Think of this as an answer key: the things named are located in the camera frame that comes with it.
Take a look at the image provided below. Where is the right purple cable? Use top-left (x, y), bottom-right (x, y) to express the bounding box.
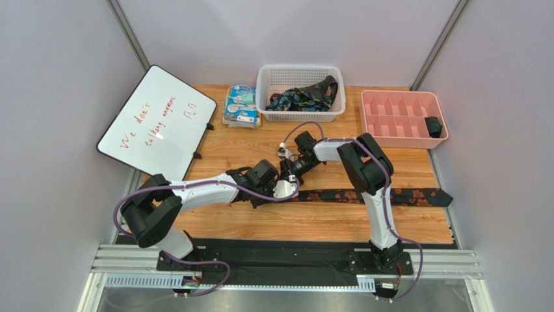
top-left (282, 121), bottom-right (424, 303)

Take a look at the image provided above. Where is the white whiteboard black frame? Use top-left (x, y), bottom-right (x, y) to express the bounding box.
top-left (96, 65), bottom-right (217, 181)

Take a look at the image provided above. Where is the pink divided organizer tray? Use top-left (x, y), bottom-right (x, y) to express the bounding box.
top-left (360, 90), bottom-right (449, 150)

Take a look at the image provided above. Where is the left aluminium frame post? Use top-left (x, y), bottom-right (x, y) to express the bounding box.
top-left (105, 0), bottom-right (151, 72)

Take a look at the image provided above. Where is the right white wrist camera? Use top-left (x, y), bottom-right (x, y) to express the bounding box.
top-left (278, 142), bottom-right (293, 159)

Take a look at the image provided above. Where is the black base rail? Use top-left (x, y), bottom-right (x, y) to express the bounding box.
top-left (150, 239), bottom-right (438, 287)

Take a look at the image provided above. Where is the black orange floral tie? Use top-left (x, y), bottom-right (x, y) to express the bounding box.
top-left (250, 187), bottom-right (454, 209)

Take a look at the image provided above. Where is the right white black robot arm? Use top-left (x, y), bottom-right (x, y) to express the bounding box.
top-left (278, 131), bottom-right (403, 269)

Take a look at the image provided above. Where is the blue white packet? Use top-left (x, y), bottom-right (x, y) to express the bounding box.
top-left (222, 84), bottom-right (261, 129)

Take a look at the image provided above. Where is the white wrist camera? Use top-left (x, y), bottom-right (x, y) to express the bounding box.
top-left (273, 179), bottom-right (299, 201)
top-left (278, 142), bottom-right (293, 159)

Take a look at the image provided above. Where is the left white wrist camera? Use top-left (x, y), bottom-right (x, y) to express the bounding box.
top-left (273, 179), bottom-right (299, 201)

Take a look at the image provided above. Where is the dark floral ties pile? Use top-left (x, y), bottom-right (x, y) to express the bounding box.
top-left (265, 75), bottom-right (339, 112)

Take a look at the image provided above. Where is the right aluminium frame post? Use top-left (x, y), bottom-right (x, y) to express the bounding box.
top-left (409, 0), bottom-right (472, 91)

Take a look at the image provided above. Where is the rolled black tie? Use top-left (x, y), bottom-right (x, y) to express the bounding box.
top-left (425, 116), bottom-right (443, 138)

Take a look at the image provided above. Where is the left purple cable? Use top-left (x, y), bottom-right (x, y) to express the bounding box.
top-left (113, 175), bottom-right (300, 298)

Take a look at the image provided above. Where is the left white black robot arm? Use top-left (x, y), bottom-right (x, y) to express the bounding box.
top-left (117, 160), bottom-right (278, 259)

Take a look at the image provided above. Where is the aluminium frame post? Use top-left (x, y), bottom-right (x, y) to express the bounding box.
top-left (105, 0), bottom-right (151, 72)
top-left (409, 0), bottom-right (472, 91)

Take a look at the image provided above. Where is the white plastic basket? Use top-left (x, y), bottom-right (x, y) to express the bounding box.
top-left (256, 64), bottom-right (346, 122)

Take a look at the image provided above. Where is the purple cable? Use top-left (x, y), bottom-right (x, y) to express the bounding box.
top-left (113, 175), bottom-right (300, 298)
top-left (282, 121), bottom-right (424, 303)

